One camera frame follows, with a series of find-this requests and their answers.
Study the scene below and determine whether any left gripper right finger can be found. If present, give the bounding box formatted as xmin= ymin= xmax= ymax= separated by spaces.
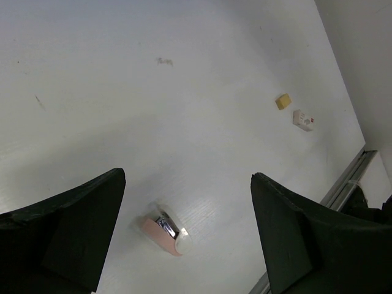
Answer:
xmin=251 ymin=173 xmax=391 ymax=293

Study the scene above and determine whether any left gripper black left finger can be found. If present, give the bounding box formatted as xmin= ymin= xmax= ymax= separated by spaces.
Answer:
xmin=1 ymin=168 xmax=126 ymax=293

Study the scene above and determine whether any pink white eraser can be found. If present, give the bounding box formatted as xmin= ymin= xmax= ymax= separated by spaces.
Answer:
xmin=135 ymin=202 xmax=193 ymax=257

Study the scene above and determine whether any white red eraser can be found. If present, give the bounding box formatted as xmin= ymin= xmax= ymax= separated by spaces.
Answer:
xmin=293 ymin=110 xmax=314 ymax=132

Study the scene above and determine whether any small tan eraser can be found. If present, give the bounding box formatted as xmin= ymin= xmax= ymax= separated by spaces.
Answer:
xmin=275 ymin=93 xmax=292 ymax=110

